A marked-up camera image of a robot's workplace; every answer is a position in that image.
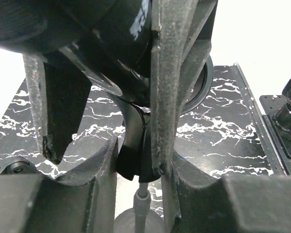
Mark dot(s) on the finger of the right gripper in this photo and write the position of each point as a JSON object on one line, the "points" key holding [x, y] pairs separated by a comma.
{"points": [[182, 31], [58, 93]]}

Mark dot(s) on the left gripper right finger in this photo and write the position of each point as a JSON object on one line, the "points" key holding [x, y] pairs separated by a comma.
{"points": [[251, 204]]}

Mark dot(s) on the round base stand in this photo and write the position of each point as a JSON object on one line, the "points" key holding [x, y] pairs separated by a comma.
{"points": [[138, 145]]}

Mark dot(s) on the black microphone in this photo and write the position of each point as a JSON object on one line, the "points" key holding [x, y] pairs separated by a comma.
{"points": [[108, 40]]}

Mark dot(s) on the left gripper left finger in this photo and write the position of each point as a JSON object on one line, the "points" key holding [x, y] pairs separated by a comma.
{"points": [[80, 201]]}

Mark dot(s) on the tall black tripod stand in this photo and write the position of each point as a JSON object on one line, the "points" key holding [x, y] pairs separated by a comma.
{"points": [[18, 165]]}

